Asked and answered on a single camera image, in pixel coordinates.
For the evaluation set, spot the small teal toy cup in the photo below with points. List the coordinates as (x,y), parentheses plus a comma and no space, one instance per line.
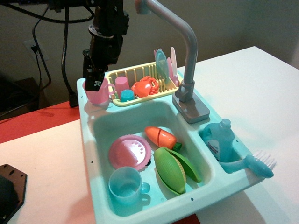
(127,95)

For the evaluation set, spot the grey toy faucet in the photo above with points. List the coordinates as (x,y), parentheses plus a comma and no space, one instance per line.
(186,101)

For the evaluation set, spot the yellow dish rack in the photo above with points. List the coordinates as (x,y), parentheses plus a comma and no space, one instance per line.
(135,74)

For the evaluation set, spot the teal toy plate in rack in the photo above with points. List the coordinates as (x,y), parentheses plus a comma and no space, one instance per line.
(161,64)

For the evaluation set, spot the blue dish brush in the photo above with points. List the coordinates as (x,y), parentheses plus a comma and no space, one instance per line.
(260,163)

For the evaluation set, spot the light blue toy mug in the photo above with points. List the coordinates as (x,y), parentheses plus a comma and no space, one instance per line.
(126,185)

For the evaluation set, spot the pink toy plate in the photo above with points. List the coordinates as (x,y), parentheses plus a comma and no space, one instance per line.
(130,151)

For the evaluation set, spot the white wall outlet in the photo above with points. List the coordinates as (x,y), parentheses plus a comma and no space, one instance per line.
(31,47)

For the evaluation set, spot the pink toy utensil in rack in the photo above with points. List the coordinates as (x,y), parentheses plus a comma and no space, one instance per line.
(174,72)

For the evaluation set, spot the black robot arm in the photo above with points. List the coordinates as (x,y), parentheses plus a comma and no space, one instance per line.
(110,24)

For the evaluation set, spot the pink toy cup with handle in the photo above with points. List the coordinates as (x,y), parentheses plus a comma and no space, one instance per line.
(103,94)

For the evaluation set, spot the green toy corn cob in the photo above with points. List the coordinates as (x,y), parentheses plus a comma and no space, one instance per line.
(173,169)

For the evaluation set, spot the orange toy crab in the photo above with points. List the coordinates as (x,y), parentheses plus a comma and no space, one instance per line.
(145,87)

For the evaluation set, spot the blue toy soap bottle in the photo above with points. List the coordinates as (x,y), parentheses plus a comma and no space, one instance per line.
(219,139)

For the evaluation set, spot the teal toy sink unit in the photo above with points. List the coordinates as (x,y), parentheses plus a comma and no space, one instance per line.
(110,126)

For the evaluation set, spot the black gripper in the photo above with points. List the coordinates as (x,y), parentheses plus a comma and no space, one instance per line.
(102,53)

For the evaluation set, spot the pink toy tumbler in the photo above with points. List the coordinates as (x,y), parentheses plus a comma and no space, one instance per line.
(121,83)

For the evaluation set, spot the orange toy carrot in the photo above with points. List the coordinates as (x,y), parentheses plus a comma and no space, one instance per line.
(162,138)

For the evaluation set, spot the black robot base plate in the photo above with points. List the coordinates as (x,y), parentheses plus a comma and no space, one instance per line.
(13,184)

